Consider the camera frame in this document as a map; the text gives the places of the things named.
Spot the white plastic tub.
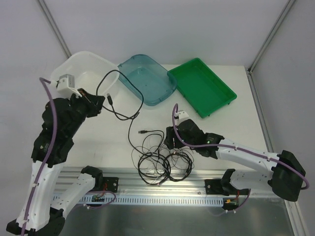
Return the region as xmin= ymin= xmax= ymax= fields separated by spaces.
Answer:
xmin=49 ymin=51 xmax=120 ymax=107

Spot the aluminium mounting rail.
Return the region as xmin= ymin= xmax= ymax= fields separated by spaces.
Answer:
xmin=46 ymin=166 xmax=281 ymax=196

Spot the aluminium frame post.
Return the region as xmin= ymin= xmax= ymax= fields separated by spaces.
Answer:
xmin=248 ymin=0 xmax=297 ymax=75
xmin=36 ymin=0 xmax=72 ymax=59

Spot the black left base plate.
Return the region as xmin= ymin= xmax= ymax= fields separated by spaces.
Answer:
xmin=103 ymin=177 xmax=119 ymax=193

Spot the thin black USB cable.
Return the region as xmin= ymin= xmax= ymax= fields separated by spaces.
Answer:
xmin=96 ymin=69 xmax=144 ymax=148

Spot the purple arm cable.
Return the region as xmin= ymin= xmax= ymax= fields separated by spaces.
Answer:
xmin=172 ymin=103 xmax=310 ymax=217
xmin=19 ymin=77 xmax=116 ymax=236

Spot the thin brown wire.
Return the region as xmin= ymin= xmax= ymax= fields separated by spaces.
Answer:
xmin=130 ymin=134 xmax=195 ymax=185

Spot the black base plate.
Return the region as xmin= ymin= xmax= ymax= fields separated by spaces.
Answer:
xmin=103 ymin=177 xmax=119 ymax=193
xmin=204 ymin=179 xmax=223 ymax=195

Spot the teal translucent plastic tray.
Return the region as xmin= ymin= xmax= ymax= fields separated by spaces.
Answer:
xmin=118 ymin=54 xmax=177 ymax=106

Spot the green plastic tray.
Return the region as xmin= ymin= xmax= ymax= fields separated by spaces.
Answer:
xmin=167 ymin=58 xmax=237 ymax=118

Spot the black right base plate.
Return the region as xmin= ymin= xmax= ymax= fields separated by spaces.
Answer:
xmin=204 ymin=179 xmax=223 ymax=195

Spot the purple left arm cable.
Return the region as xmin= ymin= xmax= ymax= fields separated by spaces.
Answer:
xmin=19 ymin=77 xmax=116 ymax=236

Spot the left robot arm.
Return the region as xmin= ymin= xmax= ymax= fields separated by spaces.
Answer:
xmin=6 ymin=88 xmax=105 ymax=236

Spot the right aluminium frame post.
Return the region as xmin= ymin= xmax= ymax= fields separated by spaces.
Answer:
xmin=248 ymin=0 xmax=297 ymax=75

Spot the thick black USB cable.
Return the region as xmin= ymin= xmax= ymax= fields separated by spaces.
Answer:
xmin=127 ymin=128 xmax=195 ymax=185

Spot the left aluminium frame post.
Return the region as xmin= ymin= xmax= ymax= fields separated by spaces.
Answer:
xmin=36 ymin=0 xmax=72 ymax=59

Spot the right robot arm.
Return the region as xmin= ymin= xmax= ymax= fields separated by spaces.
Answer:
xmin=164 ymin=119 xmax=309 ymax=202

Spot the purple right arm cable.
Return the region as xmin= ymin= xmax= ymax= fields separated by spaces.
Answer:
xmin=172 ymin=103 xmax=310 ymax=217

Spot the white slotted cable duct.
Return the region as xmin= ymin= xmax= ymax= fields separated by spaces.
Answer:
xmin=53 ymin=194 xmax=224 ymax=206

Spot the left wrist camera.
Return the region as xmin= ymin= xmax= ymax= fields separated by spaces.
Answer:
xmin=56 ymin=74 xmax=77 ymax=97

